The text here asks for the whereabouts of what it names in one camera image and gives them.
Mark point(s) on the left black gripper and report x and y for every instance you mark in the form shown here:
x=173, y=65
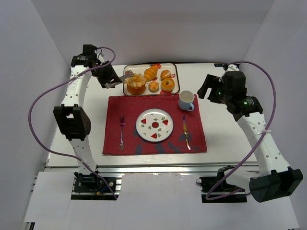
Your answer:
x=111, y=78

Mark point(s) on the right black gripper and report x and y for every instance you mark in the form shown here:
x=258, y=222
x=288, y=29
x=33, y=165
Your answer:
x=208, y=85

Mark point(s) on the orange bundt cake bread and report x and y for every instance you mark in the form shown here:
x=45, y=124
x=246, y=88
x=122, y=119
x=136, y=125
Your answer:
x=136, y=84

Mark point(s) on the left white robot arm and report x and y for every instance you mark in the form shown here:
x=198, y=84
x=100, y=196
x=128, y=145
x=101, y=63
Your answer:
x=72, y=120

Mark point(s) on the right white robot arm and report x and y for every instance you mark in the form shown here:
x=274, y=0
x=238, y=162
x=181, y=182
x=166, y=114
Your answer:
x=264, y=173

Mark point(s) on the right blue table label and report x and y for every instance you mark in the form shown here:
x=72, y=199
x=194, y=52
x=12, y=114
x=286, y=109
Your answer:
x=222, y=65

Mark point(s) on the croissant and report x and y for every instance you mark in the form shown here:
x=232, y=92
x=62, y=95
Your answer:
x=150, y=73

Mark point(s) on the strawberry pattern serving tray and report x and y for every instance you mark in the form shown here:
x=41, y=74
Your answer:
x=139, y=69

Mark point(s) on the light blue mug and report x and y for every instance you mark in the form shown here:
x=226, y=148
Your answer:
x=186, y=99

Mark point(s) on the small round muffin bun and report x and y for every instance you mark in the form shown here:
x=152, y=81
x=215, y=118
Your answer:
x=153, y=86

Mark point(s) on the silver fork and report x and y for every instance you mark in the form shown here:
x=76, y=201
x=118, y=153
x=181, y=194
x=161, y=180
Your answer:
x=122, y=124

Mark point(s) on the glazed donut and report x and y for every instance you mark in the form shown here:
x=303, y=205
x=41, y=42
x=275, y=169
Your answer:
x=167, y=84

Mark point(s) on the small cream filled bun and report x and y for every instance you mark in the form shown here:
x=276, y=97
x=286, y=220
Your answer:
x=165, y=74

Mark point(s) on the iridescent table knife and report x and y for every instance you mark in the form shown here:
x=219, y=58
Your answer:
x=186, y=133

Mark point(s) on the white watermelon pattern plate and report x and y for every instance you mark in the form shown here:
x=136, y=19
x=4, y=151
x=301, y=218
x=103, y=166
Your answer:
x=154, y=125

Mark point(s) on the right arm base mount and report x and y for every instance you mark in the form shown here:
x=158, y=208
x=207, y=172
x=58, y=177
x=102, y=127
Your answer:
x=207, y=182

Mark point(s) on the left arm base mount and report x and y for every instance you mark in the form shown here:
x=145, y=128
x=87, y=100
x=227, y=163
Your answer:
x=91, y=187

